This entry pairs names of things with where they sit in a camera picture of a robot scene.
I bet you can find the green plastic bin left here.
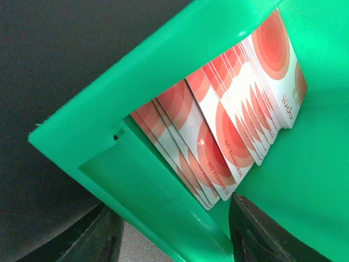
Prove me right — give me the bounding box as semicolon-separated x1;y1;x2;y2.
28;1;348;261

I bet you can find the red white card stack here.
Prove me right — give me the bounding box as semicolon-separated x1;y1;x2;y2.
131;9;308;210

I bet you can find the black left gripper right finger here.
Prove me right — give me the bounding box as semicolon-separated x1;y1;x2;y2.
228;192;329;261

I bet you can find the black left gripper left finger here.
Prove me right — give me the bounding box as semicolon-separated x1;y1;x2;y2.
24;204;124;261

